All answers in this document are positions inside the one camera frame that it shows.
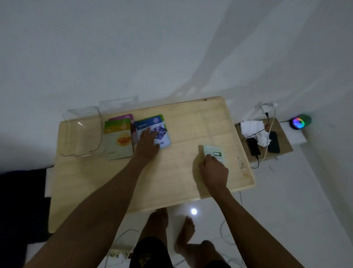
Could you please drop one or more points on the person's left hand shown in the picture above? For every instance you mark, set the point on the person's left hand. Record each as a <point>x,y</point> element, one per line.
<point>146,147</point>

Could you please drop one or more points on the white green sheet mask packet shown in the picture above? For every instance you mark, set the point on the white green sheet mask packet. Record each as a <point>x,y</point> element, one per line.
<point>213,151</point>

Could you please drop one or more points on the black smartphone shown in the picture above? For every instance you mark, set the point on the black smartphone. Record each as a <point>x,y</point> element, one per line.
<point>274,143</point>
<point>253,147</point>

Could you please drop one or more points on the white power strip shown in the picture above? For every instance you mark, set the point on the white power strip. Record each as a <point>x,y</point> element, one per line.
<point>119,254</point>

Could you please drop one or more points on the green yellow sheet mask packet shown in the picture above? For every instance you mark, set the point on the green yellow sheet mask packet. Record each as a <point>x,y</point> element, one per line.
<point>118,140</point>

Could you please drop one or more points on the clear plastic bin lid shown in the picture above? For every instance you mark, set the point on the clear plastic bin lid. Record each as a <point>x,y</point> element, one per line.
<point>118,102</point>

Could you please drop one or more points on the crumpled white tissue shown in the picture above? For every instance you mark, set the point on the crumpled white tissue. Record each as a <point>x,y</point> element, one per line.
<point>263,139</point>

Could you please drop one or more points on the black shorts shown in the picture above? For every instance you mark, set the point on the black shorts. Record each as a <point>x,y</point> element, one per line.
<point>150,254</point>

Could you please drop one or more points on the flat white tissue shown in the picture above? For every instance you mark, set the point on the flat white tissue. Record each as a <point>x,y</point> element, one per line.
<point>251,126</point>

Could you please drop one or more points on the person's left forearm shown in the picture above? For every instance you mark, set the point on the person's left forearm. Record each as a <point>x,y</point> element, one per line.
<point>93,215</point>

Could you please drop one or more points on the person's left fingers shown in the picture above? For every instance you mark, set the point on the person's left fingers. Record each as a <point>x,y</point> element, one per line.
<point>149,134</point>

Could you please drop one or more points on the rainbow lit round speaker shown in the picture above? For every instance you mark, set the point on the rainbow lit round speaker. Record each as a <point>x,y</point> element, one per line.
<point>299,122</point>

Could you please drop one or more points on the brown cardboard sheet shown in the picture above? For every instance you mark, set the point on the brown cardboard sheet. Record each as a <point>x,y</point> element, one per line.
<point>284,138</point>

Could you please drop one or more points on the dark floor cushion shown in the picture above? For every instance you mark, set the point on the dark floor cushion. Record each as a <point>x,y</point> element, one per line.
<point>22,204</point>

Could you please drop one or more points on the person's right thumb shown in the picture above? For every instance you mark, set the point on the person's right thumb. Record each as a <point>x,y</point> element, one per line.
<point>202,165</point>

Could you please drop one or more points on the person's leg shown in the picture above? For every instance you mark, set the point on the person's leg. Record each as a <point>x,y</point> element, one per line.
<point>155,223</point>
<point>190,243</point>

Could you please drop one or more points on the person's right forearm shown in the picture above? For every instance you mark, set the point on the person's right forearm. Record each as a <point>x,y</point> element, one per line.
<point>248,232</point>

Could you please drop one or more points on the white charger plug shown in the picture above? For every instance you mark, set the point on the white charger plug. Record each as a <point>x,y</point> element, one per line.
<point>266,106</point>

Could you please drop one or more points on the person's left leg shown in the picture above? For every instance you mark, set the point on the person's left leg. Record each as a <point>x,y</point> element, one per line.
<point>155,223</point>

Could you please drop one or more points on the person's right leg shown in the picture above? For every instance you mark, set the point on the person's right leg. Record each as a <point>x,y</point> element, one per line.
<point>190,243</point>

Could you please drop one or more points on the purple sheet mask packet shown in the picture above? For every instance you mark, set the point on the purple sheet mask packet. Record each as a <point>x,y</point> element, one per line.
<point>129,117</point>

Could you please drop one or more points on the person's right hand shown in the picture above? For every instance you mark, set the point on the person's right hand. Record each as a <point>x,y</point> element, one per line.
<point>215,174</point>

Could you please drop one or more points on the blue sheet mask packet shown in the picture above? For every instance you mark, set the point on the blue sheet mask packet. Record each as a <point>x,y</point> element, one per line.
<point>162,132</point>

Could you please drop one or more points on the clear plastic storage bin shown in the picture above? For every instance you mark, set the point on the clear plastic storage bin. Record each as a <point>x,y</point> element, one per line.
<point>81,132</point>

